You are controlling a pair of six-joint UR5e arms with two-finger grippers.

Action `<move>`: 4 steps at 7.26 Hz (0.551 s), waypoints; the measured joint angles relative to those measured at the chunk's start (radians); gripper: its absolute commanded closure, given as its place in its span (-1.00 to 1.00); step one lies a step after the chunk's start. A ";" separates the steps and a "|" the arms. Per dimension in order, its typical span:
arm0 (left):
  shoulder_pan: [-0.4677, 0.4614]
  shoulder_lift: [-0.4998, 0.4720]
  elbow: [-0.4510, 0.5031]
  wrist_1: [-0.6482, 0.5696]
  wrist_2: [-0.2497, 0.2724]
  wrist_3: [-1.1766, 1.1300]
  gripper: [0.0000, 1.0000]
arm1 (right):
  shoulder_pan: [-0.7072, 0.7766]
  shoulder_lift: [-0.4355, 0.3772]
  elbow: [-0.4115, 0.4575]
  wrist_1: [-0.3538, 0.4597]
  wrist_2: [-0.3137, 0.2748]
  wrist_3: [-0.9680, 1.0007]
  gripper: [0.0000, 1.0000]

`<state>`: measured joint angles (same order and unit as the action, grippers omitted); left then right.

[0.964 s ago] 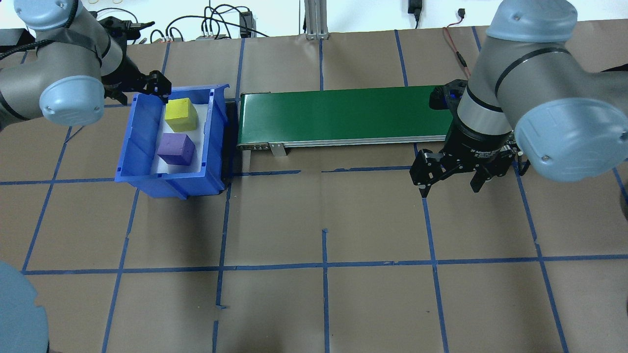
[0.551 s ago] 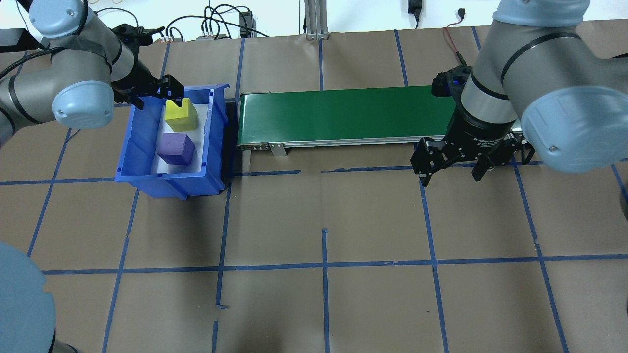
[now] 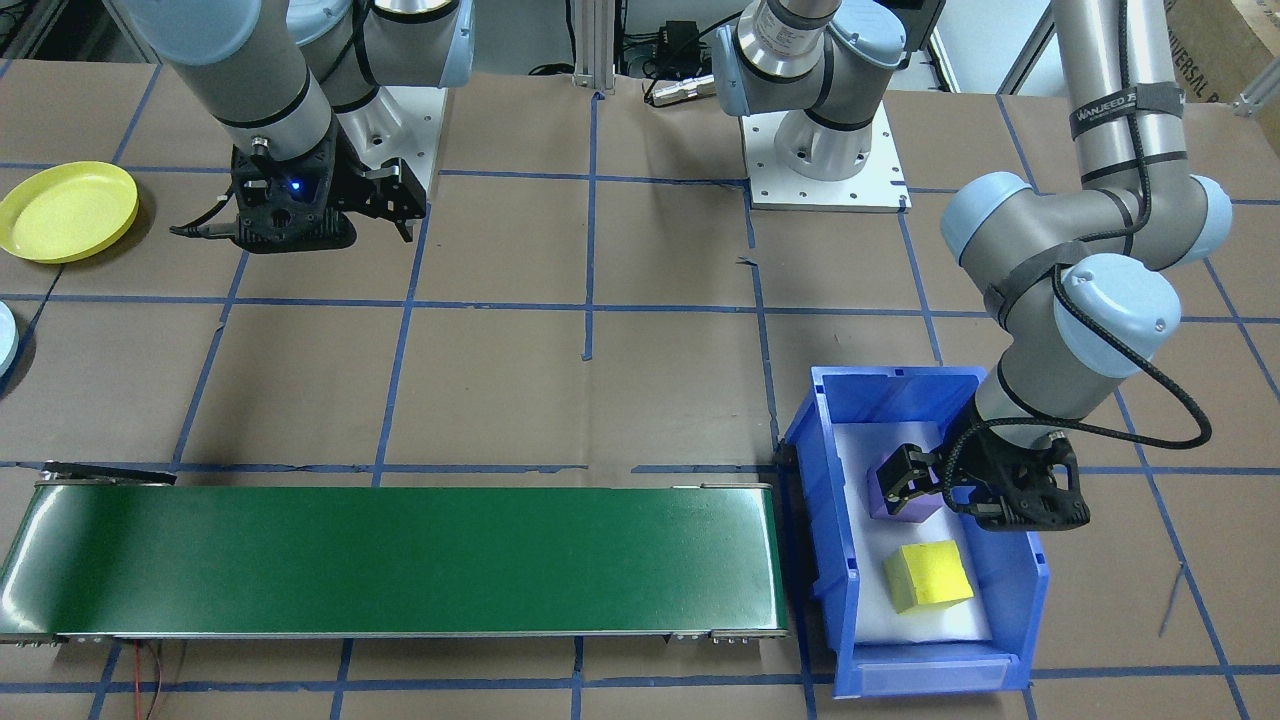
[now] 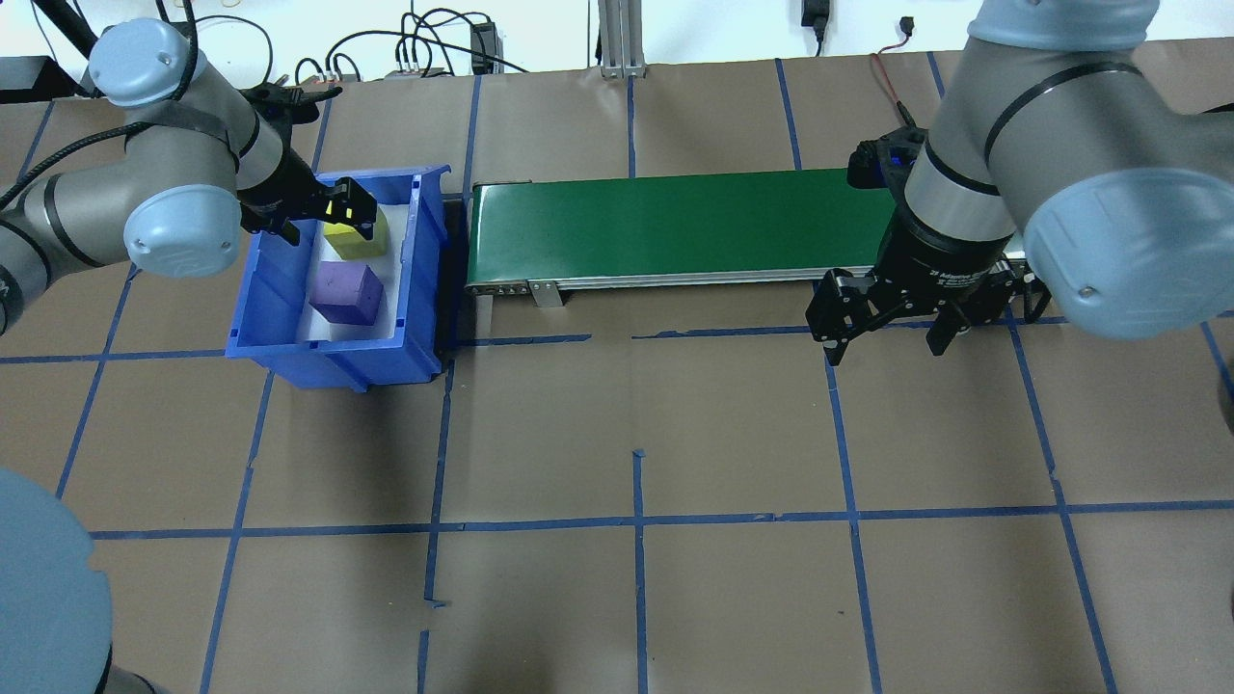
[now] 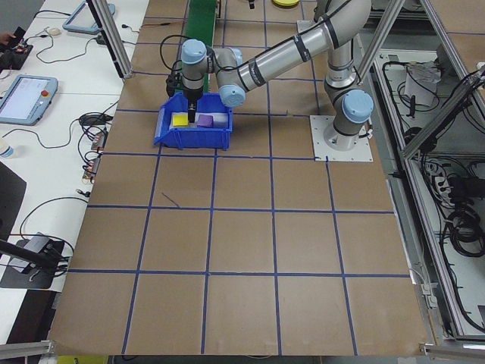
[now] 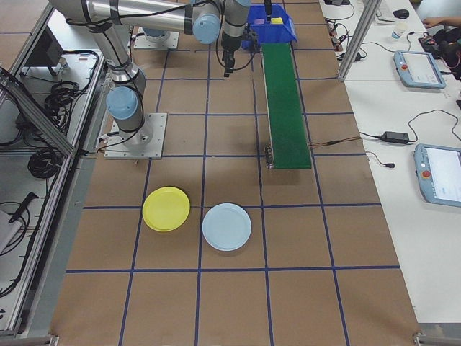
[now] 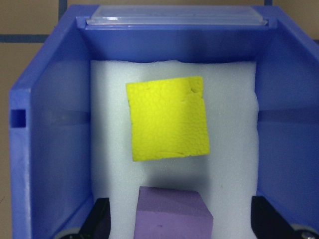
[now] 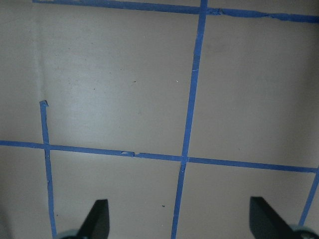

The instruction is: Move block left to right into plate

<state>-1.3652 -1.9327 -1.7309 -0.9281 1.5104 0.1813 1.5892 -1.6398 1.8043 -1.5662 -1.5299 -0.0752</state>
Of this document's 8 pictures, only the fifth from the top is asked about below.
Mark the yellow foam cube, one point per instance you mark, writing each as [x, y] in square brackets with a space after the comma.
[180, 120]

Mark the purple foam cube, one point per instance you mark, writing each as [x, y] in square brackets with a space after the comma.
[205, 121]

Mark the yellow round plate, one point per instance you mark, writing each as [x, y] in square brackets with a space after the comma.
[286, 2]

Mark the person hand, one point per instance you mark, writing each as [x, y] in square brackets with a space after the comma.
[5, 38]

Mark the blue plastic storage bin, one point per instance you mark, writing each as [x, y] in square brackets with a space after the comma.
[197, 138]

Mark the green conveyor belt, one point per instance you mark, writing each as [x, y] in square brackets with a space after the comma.
[201, 19]

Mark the small black power adapter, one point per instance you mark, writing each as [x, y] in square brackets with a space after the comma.
[101, 39]

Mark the light blue teach pendant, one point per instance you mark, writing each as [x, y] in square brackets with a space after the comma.
[85, 19]
[26, 100]

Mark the small beige round device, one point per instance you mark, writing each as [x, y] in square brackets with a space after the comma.
[55, 32]

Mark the red black electronics board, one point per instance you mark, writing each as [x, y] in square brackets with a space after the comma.
[23, 48]

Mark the black smartphone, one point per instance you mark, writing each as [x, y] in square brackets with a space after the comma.
[19, 33]

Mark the white paper cup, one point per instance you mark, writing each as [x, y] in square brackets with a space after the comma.
[7, 149]

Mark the white paper bag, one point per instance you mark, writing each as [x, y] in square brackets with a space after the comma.
[420, 87]

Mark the black angled panel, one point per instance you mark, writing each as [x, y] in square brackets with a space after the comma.
[9, 197]

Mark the grey box device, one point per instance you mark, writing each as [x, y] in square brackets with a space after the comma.
[36, 242]

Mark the aluminium extrusion bar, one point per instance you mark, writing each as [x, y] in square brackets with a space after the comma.
[26, 347]
[454, 349]

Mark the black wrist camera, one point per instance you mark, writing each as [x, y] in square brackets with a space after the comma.
[173, 83]

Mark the aluminium rig post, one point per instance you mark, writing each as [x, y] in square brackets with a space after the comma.
[379, 41]
[113, 45]

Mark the white square base plate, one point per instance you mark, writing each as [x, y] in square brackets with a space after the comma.
[363, 151]

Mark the V-shaped metal bar frame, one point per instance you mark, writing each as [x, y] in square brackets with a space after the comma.
[435, 125]

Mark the black stand base plate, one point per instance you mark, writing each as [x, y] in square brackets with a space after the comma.
[41, 281]

